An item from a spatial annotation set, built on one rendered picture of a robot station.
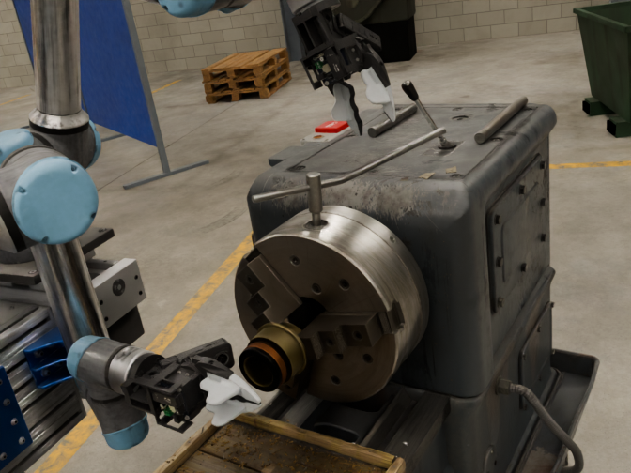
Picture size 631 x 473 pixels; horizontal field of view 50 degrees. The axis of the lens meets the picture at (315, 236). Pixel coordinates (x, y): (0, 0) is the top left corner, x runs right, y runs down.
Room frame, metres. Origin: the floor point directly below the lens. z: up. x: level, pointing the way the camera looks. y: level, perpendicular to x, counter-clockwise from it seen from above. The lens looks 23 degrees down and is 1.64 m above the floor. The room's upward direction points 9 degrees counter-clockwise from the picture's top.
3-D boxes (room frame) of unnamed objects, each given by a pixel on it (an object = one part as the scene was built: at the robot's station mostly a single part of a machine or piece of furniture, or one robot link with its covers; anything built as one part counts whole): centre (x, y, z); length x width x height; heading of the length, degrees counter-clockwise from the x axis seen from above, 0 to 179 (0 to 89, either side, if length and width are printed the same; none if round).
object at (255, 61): (9.18, 0.55, 0.22); 1.25 x 0.86 x 0.44; 162
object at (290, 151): (1.36, 0.02, 1.24); 0.09 x 0.08 x 0.03; 145
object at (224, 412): (0.78, 0.16, 1.06); 0.09 x 0.06 x 0.03; 54
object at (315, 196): (0.99, -0.01, 1.26); 0.02 x 0.02 x 0.12
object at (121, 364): (0.89, 0.31, 1.08); 0.08 x 0.05 x 0.08; 144
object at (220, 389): (0.78, 0.16, 1.09); 0.09 x 0.06 x 0.03; 54
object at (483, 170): (1.34, -0.22, 1.06); 0.59 x 0.48 x 0.39; 145
